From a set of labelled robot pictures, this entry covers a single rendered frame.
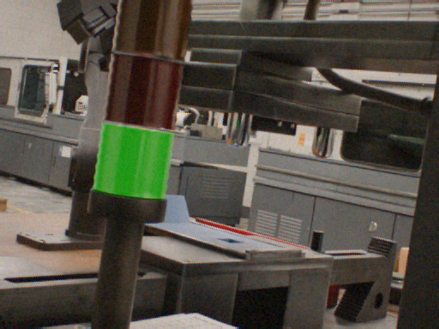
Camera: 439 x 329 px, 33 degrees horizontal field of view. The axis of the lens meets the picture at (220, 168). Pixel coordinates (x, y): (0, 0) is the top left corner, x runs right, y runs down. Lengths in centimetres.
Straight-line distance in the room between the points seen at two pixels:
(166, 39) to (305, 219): 603
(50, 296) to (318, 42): 27
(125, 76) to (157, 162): 4
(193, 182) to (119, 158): 730
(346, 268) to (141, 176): 47
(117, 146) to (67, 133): 893
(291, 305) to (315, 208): 564
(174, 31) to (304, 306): 39
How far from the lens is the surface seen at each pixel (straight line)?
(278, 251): 66
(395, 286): 96
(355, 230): 607
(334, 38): 57
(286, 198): 653
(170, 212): 76
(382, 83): 602
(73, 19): 93
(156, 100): 37
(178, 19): 38
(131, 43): 37
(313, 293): 71
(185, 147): 756
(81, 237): 105
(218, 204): 796
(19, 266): 80
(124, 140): 37
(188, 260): 59
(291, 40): 60
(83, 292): 52
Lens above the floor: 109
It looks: 3 degrees down
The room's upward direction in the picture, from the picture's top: 8 degrees clockwise
